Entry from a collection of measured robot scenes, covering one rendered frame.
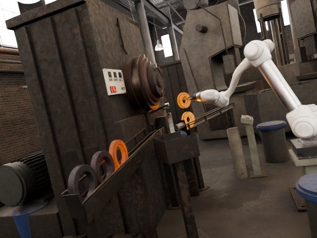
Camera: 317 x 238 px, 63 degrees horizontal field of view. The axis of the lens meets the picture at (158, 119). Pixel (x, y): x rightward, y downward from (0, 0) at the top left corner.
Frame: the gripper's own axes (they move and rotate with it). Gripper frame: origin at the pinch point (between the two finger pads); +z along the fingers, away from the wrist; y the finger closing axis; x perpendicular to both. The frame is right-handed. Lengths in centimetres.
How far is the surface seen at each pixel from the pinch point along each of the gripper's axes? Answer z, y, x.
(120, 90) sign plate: -18, -78, 17
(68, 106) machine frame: -3, -113, 13
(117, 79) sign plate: -18, -78, 26
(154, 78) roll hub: -25, -49, 22
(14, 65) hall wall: 770, 0, 168
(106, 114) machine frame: -24, -95, 3
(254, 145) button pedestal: -38, 47, -58
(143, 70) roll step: -21, -57, 30
